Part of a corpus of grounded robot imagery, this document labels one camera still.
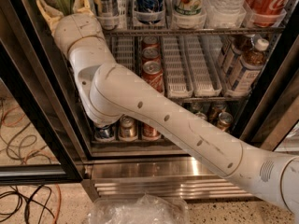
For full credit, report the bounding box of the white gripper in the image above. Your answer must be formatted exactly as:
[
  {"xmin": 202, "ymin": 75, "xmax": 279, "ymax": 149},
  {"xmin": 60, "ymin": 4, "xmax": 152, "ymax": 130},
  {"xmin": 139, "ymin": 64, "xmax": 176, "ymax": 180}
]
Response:
[{"xmin": 36, "ymin": 0, "xmax": 104, "ymax": 56}]

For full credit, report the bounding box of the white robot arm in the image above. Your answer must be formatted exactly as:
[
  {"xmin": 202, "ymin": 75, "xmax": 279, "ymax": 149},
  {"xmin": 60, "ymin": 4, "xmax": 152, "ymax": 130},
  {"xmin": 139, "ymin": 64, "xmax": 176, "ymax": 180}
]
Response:
[{"xmin": 36, "ymin": 0, "xmax": 299, "ymax": 216}]

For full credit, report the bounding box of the silver slim can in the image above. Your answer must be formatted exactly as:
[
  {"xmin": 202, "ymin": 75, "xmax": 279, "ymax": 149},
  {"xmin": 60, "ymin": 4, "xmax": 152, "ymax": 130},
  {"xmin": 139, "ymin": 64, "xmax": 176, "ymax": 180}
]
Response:
[{"xmin": 93, "ymin": 0, "xmax": 119, "ymax": 17}]

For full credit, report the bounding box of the white empty shelf tray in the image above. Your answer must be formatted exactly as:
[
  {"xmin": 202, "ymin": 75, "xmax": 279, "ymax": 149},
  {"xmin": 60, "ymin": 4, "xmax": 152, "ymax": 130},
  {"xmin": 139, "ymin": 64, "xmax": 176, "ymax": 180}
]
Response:
[
  {"xmin": 162, "ymin": 36, "xmax": 193, "ymax": 98},
  {"xmin": 184, "ymin": 36, "xmax": 221, "ymax": 97},
  {"xmin": 112, "ymin": 37, "xmax": 135, "ymax": 71}
]

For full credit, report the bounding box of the front coca-cola can middle shelf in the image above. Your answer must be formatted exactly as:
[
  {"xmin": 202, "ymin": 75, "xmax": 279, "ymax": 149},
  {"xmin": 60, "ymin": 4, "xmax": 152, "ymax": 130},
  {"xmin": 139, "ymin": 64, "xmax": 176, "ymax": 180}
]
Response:
[{"xmin": 141, "ymin": 61, "xmax": 164, "ymax": 93}]

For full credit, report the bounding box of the blue can bottom shelf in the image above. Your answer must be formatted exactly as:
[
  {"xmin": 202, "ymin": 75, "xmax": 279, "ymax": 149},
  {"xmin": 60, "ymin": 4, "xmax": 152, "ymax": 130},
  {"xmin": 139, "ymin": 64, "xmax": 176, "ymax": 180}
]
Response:
[{"xmin": 94, "ymin": 125, "xmax": 115, "ymax": 141}]

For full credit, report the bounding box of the glass fridge door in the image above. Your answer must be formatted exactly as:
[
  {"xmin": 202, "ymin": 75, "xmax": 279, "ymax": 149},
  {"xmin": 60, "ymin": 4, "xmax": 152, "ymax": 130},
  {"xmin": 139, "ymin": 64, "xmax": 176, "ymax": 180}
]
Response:
[{"xmin": 0, "ymin": 0, "xmax": 84, "ymax": 185}]

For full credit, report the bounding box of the gold can bottom shelf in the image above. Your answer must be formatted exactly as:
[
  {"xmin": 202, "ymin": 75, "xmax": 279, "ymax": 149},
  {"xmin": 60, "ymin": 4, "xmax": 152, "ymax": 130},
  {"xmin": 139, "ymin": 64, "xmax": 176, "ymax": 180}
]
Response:
[{"xmin": 120, "ymin": 116, "xmax": 136, "ymax": 138}]

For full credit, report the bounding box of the red can bottom shelf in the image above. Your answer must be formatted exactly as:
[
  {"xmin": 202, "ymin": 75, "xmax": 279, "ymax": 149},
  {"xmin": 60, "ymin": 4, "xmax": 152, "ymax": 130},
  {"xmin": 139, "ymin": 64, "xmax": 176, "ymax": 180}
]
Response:
[{"xmin": 142, "ymin": 123, "xmax": 161, "ymax": 139}]

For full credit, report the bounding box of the bronze can bottom shelf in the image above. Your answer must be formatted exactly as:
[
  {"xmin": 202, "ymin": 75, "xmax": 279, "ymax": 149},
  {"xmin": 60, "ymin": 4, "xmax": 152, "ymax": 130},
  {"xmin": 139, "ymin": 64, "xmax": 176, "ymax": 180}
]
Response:
[{"xmin": 216, "ymin": 112, "xmax": 234, "ymax": 132}]

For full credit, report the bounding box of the rear right tea bottle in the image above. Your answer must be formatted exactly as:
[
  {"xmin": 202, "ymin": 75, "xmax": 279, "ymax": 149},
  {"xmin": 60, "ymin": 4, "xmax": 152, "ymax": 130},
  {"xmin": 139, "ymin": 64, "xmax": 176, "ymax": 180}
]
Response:
[{"xmin": 218, "ymin": 35, "xmax": 254, "ymax": 73}]

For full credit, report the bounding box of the tea bottle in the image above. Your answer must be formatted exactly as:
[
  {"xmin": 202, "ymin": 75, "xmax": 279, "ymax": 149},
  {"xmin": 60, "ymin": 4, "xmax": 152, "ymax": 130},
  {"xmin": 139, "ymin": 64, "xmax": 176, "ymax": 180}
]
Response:
[
  {"xmin": 228, "ymin": 38, "xmax": 269, "ymax": 92},
  {"xmin": 218, "ymin": 35, "xmax": 254, "ymax": 73}
]

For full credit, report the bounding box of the front right tea bottle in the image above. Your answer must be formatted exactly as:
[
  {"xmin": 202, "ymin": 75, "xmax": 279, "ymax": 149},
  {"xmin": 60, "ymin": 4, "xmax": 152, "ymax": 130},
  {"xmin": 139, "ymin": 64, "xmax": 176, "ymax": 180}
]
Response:
[{"xmin": 228, "ymin": 38, "xmax": 269, "ymax": 92}]

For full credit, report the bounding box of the clear plastic bin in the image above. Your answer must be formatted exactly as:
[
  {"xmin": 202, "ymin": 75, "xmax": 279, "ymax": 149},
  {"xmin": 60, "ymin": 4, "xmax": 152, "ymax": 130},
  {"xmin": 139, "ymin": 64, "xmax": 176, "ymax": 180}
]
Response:
[{"xmin": 88, "ymin": 194, "xmax": 190, "ymax": 224}]

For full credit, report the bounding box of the orange cable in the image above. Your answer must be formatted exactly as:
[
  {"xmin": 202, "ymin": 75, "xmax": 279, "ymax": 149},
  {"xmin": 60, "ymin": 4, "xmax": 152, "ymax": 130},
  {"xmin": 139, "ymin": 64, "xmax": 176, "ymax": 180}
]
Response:
[{"xmin": 0, "ymin": 105, "xmax": 63, "ymax": 224}]

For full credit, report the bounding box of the black cable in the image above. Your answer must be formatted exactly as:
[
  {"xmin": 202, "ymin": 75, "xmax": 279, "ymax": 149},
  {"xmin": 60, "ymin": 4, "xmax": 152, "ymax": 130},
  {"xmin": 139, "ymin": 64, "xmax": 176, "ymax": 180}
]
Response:
[{"xmin": 0, "ymin": 96, "xmax": 56, "ymax": 224}]

